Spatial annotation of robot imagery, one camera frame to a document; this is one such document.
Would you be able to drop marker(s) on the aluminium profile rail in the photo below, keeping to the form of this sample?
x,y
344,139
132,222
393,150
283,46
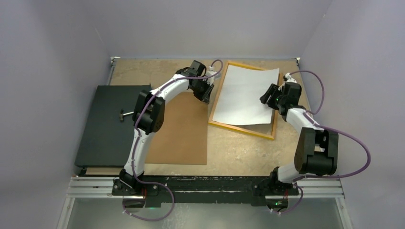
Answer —
x,y
101,187

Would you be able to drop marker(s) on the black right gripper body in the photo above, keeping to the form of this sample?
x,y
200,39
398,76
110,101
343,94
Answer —
x,y
277,98

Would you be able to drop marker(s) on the small black hammer tool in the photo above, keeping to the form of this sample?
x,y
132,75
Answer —
x,y
123,114

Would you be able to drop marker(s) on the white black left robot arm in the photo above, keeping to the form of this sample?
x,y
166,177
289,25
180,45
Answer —
x,y
149,112

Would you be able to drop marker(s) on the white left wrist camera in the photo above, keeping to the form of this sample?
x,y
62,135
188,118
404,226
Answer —
x,y
211,75

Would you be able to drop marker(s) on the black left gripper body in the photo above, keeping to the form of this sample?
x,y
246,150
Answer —
x,y
201,89

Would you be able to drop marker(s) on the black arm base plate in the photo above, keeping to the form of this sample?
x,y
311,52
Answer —
x,y
203,190

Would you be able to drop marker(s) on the building and sky photo print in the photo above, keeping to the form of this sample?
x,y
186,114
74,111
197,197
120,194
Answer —
x,y
239,98

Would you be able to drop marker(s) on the wooden picture frame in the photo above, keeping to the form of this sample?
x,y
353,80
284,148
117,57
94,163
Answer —
x,y
266,131

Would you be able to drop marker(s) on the brown frame backing board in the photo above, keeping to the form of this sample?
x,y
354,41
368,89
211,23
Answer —
x,y
183,137

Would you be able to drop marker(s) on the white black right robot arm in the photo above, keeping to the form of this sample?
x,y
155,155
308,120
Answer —
x,y
317,149

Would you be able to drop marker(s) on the dark blue flat box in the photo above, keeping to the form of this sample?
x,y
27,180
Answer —
x,y
106,142

